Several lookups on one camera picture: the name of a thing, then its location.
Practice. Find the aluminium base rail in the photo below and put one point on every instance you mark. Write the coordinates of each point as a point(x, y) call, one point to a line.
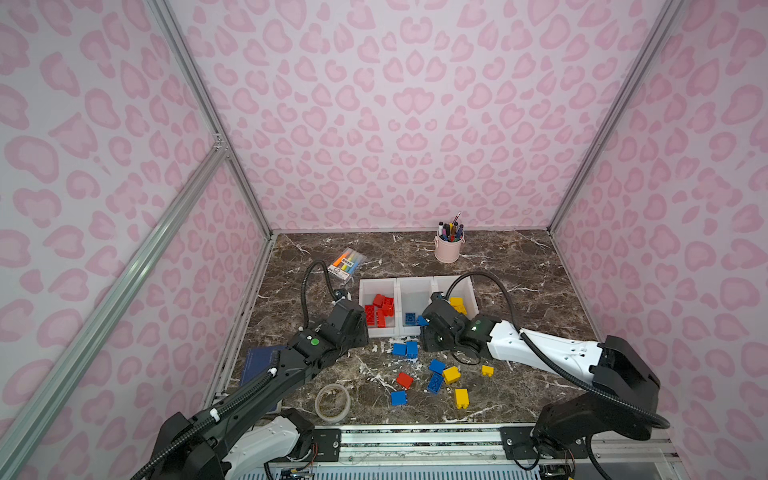
point(445, 451)

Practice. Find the pens in cup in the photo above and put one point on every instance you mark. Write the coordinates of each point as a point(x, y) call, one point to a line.
point(451, 231)

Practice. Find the middle white plastic bin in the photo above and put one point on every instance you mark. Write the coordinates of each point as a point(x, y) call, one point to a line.
point(412, 295)

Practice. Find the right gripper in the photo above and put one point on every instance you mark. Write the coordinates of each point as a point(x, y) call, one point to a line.
point(426, 339)

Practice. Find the clear tape roll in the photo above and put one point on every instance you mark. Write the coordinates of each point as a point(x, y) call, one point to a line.
point(332, 403)

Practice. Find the blue notebook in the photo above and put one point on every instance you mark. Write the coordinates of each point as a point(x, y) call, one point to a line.
point(258, 359)

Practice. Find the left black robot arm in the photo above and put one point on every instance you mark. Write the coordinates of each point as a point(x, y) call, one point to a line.
point(196, 447)

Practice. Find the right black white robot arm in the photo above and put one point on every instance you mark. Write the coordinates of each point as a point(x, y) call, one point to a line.
point(620, 391)

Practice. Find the right white plastic bin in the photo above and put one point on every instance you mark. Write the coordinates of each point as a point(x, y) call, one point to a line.
point(464, 290)

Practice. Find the long red lego brick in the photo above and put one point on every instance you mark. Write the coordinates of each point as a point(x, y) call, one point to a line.
point(381, 319)
point(370, 315)

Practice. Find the highlighter marker pack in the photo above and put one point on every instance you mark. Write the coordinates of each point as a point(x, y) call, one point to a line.
point(345, 266)

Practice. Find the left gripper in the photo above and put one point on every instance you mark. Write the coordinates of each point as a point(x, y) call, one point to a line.
point(363, 333)

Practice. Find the pink pen cup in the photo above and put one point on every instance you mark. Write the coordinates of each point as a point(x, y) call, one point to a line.
point(447, 252)

